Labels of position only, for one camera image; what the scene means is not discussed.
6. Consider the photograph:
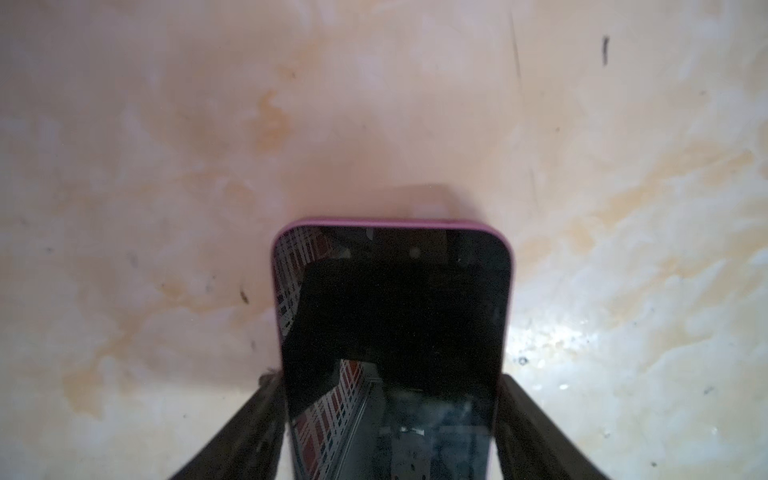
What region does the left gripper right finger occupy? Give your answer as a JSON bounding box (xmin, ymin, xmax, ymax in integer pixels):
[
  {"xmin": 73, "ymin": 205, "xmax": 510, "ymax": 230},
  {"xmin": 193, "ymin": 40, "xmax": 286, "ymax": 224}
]
[{"xmin": 494, "ymin": 374, "xmax": 607, "ymax": 480}]

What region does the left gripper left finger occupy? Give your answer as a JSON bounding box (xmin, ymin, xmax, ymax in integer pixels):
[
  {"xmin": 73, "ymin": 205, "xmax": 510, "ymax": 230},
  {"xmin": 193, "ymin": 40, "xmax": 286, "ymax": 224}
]
[{"xmin": 173, "ymin": 371, "xmax": 286, "ymax": 479}]

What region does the black phone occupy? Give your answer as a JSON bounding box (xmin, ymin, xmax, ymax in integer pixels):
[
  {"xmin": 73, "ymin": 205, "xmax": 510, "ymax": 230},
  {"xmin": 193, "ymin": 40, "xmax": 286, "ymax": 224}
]
[{"xmin": 271, "ymin": 219, "xmax": 514, "ymax": 479}]

